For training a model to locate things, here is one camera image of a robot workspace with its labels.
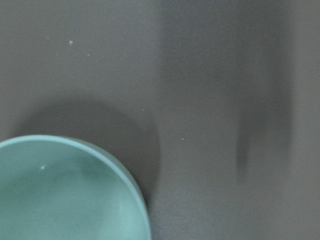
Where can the green bowl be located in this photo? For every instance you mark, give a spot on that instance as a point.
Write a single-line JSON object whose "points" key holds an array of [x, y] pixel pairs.
{"points": [[61, 188]]}

